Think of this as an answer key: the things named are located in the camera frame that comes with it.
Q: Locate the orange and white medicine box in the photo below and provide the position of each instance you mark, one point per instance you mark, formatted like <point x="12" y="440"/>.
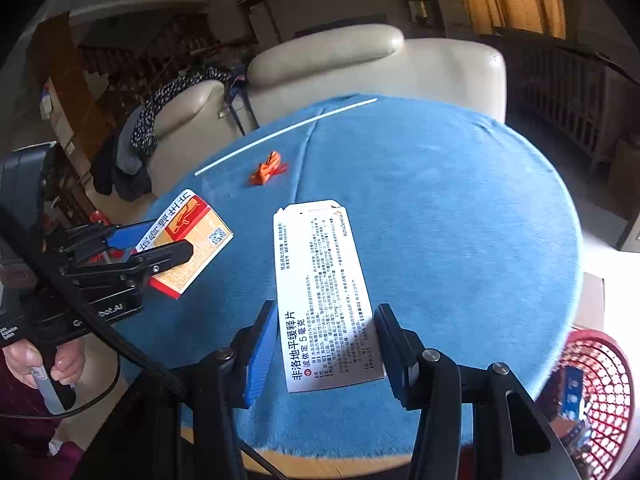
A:
<point x="200" y="230"/>

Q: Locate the white standing air conditioner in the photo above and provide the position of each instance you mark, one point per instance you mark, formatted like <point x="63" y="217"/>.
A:
<point x="450" y="10"/>

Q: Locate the thin white rod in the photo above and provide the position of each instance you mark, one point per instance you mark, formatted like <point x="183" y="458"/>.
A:
<point x="285" y="132"/>

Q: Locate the white tall cabinet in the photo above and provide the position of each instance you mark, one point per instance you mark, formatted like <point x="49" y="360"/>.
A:
<point x="260" y="22"/>

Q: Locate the floral dark garment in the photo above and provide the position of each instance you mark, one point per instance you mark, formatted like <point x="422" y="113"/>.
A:
<point x="165" y="92"/>

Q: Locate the cream leather sofa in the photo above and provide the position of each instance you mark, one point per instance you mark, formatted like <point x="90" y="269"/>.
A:
<point x="425" y="70"/>

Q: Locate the grey garment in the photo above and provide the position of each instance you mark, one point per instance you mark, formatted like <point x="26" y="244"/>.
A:
<point x="127" y="157"/>

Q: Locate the orange wrapper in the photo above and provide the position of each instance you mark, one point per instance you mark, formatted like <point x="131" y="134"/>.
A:
<point x="265" y="170"/>

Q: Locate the person's left hand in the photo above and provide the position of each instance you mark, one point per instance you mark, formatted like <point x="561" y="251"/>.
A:
<point x="20" y="360"/>

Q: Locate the red mesh basket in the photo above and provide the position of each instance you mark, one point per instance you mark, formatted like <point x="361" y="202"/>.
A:
<point x="607" y="370"/>

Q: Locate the wooden baby crib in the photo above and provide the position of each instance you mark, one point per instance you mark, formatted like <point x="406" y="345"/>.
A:
<point x="560" y="90"/>

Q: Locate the black garment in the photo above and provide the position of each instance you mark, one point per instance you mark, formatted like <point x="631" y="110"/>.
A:
<point x="105" y="175"/>

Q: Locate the blue tablecloth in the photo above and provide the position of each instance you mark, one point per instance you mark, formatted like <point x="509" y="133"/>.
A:
<point x="450" y="210"/>

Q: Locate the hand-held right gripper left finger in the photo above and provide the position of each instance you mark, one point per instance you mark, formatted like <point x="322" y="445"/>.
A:
<point x="260" y="355"/>

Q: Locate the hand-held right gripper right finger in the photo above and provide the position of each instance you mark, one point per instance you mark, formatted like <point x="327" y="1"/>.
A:
<point x="395" y="355"/>

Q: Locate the wooden staircase railing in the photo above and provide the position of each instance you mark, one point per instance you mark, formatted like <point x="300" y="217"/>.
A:
<point x="135" y="60"/>

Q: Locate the wall calendar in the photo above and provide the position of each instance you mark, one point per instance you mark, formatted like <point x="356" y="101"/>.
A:
<point x="55" y="110"/>

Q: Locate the white and blue medicine box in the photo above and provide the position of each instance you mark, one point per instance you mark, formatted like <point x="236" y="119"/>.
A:
<point x="325" y="270"/>

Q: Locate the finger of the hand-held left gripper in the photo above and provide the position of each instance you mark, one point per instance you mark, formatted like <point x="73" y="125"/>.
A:
<point x="170" y="255"/>
<point x="127" y="236"/>

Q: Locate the blue plastic bag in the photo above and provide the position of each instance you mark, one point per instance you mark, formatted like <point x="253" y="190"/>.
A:
<point x="574" y="390"/>

